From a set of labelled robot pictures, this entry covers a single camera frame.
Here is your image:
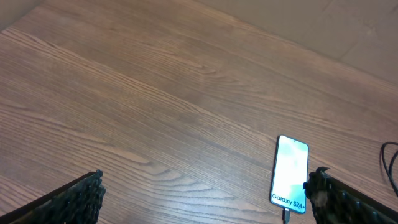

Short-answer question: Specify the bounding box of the cardboard backdrop panel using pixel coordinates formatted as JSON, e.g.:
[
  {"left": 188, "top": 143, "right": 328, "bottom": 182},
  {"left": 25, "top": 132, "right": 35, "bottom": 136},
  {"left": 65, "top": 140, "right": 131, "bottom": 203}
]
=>
[{"left": 202, "top": 0, "right": 397, "bottom": 83}]

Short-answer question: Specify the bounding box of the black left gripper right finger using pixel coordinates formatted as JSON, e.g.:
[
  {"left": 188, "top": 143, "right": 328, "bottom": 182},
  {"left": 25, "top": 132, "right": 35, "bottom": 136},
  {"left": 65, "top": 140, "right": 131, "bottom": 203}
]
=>
[{"left": 303, "top": 167, "right": 397, "bottom": 224}]

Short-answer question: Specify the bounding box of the black USB charging cable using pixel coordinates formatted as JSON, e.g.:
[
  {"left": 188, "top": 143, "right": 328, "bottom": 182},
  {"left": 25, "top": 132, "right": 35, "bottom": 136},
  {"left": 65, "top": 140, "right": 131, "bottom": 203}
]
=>
[{"left": 282, "top": 141, "right": 398, "bottom": 224}]

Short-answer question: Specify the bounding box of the blue Samsung Galaxy smartphone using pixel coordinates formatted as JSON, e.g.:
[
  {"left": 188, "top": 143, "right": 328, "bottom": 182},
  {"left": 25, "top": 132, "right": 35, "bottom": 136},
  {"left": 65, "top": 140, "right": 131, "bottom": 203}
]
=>
[{"left": 270, "top": 135, "right": 309, "bottom": 214}]

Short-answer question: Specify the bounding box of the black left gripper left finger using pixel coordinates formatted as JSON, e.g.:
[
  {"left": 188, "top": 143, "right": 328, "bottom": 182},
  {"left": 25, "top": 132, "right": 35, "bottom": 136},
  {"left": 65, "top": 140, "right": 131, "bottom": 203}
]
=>
[{"left": 1, "top": 170, "right": 106, "bottom": 224}]

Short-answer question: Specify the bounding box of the cardboard side panel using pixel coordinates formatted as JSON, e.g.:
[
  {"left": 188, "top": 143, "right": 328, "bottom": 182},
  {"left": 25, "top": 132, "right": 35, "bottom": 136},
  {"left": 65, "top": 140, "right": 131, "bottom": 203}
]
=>
[{"left": 0, "top": 0, "right": 42, "bottom": 31}]

